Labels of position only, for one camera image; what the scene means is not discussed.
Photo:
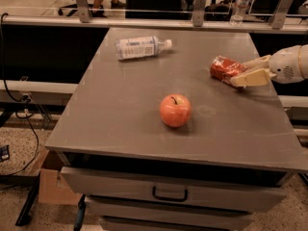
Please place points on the black drawer handle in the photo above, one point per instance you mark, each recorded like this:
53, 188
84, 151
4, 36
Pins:
170, 196

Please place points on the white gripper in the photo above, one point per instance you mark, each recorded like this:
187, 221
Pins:
284, 65

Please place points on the metal railing frame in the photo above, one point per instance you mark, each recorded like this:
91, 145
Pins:
44, 13

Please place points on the blue label plastic bottle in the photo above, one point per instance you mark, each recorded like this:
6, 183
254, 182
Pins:
136, 48

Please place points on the clear water bottle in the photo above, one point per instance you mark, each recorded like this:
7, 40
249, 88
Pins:
239, 8

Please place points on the black cabinet in background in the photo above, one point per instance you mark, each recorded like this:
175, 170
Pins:
156, 9

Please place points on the grey drawer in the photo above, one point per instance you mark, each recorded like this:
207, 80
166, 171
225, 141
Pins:
167, 213
201, 193

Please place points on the cardboard box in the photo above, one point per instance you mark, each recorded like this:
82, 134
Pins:
53, 189

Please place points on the grey top drawer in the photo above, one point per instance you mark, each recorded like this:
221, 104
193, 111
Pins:
201, 193

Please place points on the red apple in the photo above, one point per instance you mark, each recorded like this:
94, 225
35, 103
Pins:
175, 110

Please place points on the red coke can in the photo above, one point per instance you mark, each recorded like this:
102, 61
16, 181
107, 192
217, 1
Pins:
224, 69

